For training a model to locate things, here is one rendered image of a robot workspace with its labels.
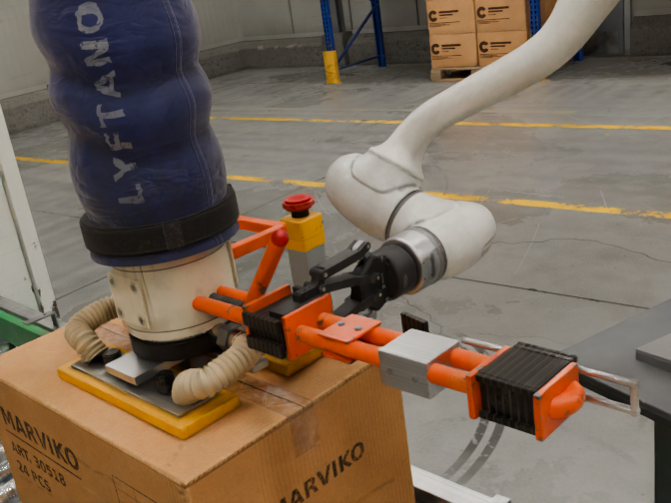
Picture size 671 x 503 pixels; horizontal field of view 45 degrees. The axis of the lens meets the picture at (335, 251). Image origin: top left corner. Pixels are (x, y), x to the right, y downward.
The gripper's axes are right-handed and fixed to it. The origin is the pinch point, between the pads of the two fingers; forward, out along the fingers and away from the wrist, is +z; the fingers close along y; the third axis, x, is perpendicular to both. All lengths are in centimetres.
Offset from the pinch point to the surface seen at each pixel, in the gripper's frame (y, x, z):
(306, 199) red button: 4, 49, -49
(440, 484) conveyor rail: 48, 7, -33
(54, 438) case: 19.6, 36.9, 20.0
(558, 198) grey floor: 103, 159, -346
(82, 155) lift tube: -22.9, 25.9, 10.5
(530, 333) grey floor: 105, 85, -191
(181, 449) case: 13.3, 8.1, 15.8
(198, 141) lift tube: -22.3, 17.2, -2.0
